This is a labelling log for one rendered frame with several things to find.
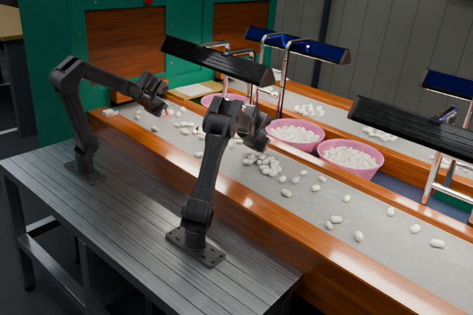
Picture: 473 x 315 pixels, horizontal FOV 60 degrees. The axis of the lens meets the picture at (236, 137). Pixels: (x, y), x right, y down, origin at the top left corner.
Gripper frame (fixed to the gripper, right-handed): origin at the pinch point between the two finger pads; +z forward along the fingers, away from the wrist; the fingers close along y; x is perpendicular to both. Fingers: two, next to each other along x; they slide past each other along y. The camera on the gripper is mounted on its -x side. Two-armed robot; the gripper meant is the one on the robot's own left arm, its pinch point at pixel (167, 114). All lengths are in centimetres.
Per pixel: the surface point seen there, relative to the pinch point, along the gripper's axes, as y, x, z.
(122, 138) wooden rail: 6.5, 18.3, -9.2
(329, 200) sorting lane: -77, 0, 12
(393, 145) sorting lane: -72, -40, 59
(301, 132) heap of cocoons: -37, -26, 43
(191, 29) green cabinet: 37, -48, 16
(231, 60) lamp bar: -23.8, -29.7, -8.5
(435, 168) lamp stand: -102, -25, 16
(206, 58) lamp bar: -10.9, -27.1, -8.1
